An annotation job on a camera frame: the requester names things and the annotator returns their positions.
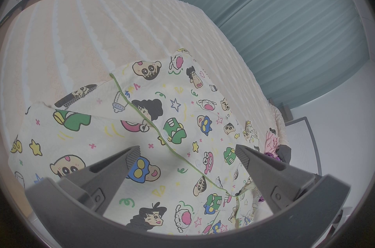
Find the purple satin garment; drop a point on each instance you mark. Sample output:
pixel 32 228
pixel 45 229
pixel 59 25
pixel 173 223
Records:
pixel 274 156

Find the dark grey garment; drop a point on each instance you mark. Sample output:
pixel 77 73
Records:
pixel 272 131

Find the black garment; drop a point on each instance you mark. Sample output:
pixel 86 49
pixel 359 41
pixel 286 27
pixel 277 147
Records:
pixel 285 153

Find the grey bedside table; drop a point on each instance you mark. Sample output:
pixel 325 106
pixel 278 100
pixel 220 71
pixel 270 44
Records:
pixel 285 109

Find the pink garment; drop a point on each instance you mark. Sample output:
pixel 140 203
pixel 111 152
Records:
pixel 271 141

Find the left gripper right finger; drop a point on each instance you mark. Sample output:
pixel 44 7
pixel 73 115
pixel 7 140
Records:
pixel 275 182

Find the bed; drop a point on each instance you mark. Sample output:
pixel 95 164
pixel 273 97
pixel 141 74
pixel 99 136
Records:
pixel 102 30

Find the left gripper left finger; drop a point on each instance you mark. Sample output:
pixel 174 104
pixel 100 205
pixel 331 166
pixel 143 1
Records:
pixel 108 176

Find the white printed pyjama top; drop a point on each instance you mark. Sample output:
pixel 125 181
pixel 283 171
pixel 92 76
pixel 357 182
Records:
pixel 164 112

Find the pale pink pillow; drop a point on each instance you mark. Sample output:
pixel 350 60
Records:
pixel 278 120

